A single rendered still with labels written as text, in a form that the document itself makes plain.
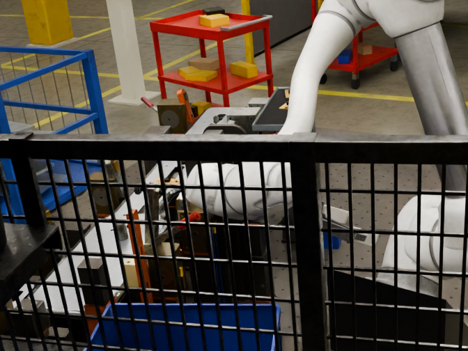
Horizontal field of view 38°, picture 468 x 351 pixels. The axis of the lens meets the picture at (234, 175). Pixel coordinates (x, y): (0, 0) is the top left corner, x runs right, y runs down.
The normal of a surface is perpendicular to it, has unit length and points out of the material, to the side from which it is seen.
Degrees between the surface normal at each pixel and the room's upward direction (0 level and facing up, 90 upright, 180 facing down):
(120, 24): 90
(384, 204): 0
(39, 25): 90
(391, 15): 97
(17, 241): 0
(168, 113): 90
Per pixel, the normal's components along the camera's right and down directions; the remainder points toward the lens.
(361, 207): -0.10, -0.91
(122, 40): -0.52, 0.39
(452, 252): -0.86, 0.18
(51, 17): 0.85, 0.14
